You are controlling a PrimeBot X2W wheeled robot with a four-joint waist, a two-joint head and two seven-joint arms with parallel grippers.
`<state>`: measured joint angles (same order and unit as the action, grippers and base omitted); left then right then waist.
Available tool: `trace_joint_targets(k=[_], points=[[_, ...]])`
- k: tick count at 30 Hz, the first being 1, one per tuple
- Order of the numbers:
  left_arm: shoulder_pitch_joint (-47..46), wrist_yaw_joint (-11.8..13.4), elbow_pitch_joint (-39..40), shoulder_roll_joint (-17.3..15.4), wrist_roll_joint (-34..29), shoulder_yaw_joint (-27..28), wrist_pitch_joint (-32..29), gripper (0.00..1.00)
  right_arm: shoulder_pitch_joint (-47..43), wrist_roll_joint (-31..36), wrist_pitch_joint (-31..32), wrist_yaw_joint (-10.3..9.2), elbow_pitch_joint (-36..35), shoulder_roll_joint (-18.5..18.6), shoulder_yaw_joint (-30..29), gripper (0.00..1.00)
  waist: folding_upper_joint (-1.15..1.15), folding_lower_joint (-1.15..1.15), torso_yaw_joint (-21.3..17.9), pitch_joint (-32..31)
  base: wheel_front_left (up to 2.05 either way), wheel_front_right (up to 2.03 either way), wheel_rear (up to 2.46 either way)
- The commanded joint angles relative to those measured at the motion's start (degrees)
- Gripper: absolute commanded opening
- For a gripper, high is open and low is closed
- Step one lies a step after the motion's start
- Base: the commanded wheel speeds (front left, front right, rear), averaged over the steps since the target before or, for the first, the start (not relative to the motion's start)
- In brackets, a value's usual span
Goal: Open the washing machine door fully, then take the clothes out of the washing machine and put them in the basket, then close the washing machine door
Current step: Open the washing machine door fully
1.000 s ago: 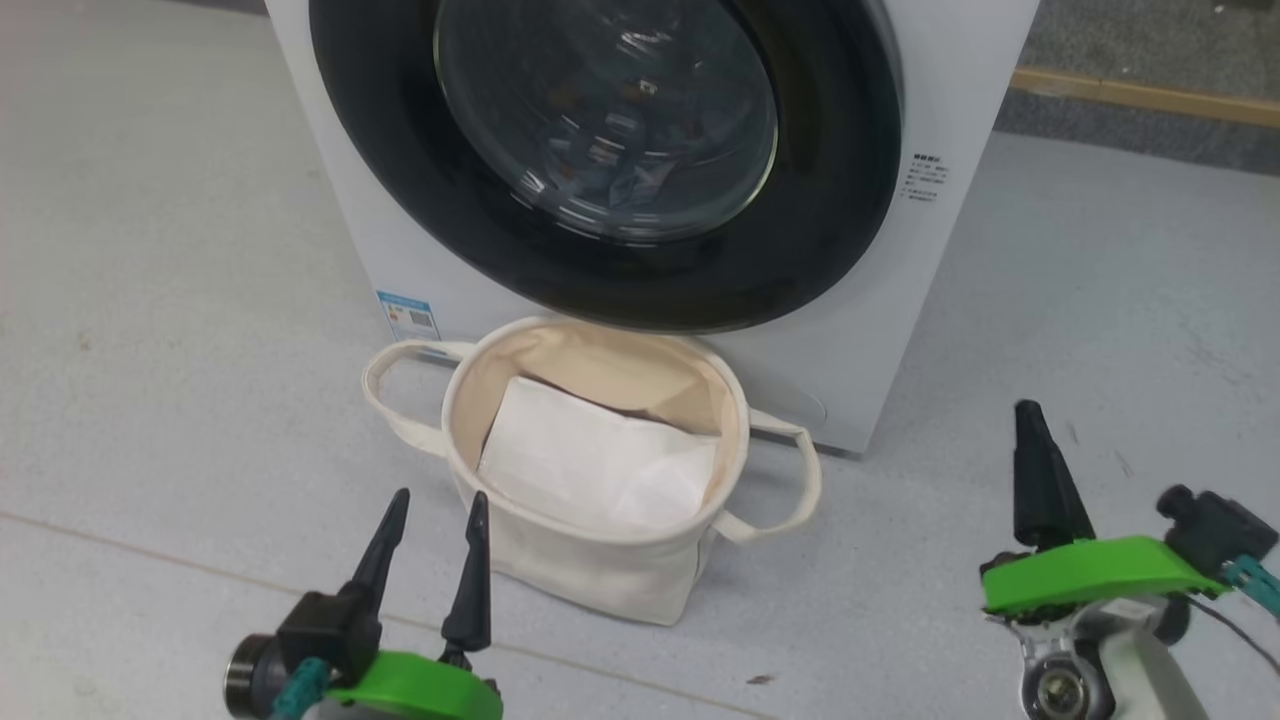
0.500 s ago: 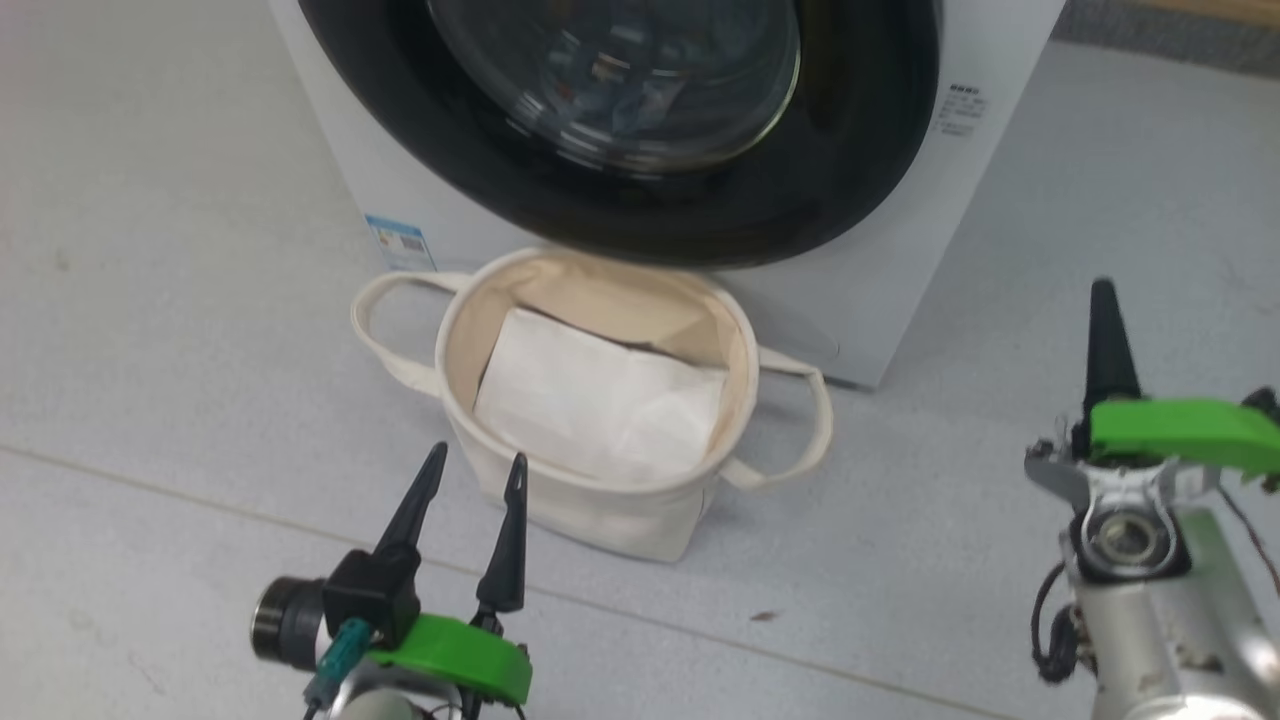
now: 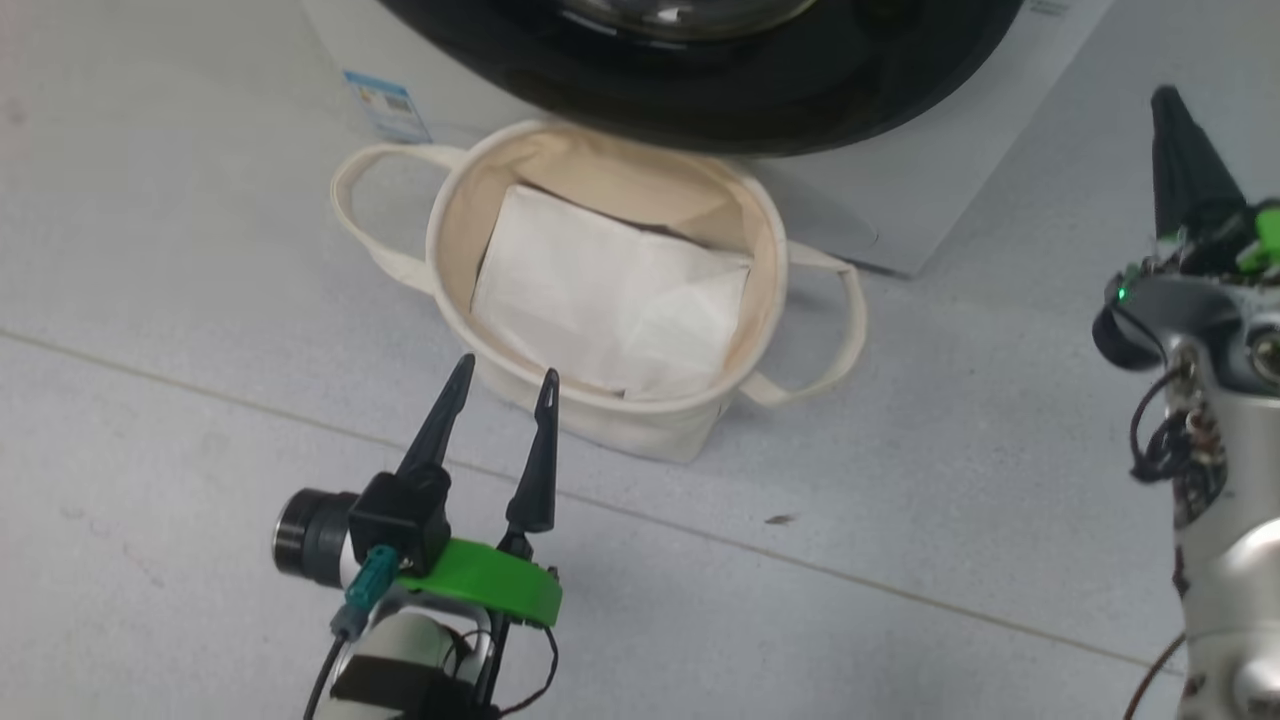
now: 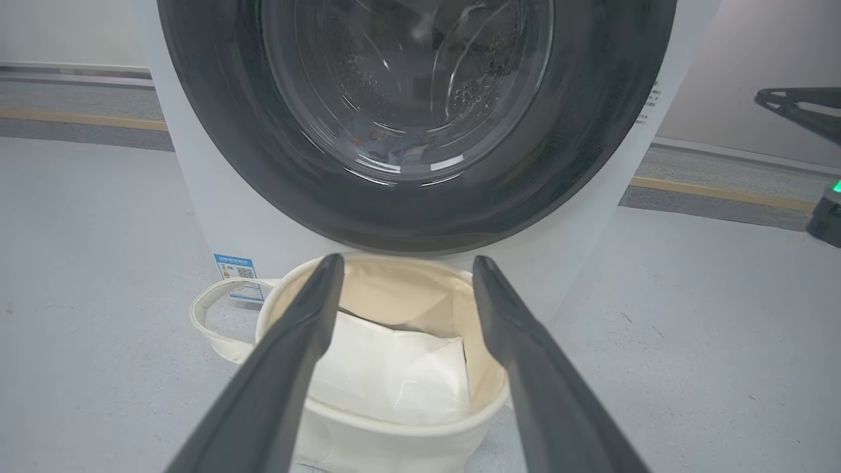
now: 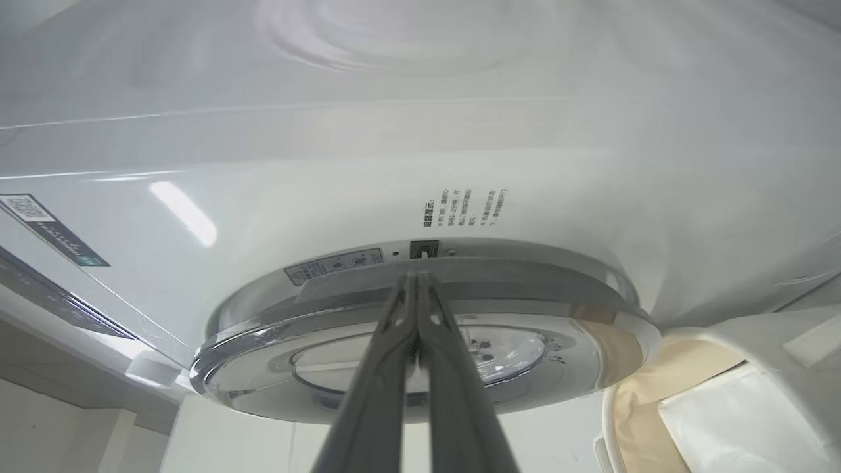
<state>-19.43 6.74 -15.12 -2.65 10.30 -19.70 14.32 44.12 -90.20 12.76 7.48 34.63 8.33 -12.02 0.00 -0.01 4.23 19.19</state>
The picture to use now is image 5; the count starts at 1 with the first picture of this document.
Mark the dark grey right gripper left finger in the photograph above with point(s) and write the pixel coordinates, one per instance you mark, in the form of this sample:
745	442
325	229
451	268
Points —
384	381

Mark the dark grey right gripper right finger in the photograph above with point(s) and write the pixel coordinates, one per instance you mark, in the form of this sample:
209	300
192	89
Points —
453	394

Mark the round glass washing machine door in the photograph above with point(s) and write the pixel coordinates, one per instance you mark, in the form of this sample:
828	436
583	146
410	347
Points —
263	368

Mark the cream canvas laundry basket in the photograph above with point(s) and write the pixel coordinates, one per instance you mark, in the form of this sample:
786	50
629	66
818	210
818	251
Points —
683	361

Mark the white front-load washing machine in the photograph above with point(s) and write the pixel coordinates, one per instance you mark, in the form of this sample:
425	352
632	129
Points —
420	144

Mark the grey warning label sticker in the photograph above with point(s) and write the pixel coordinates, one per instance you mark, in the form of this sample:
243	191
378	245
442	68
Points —
335	265

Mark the white liner sheet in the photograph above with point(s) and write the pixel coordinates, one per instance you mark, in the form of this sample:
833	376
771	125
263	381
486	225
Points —
742	427

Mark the dark QR code sticker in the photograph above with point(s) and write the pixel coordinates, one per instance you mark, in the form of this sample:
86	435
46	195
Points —
56	230

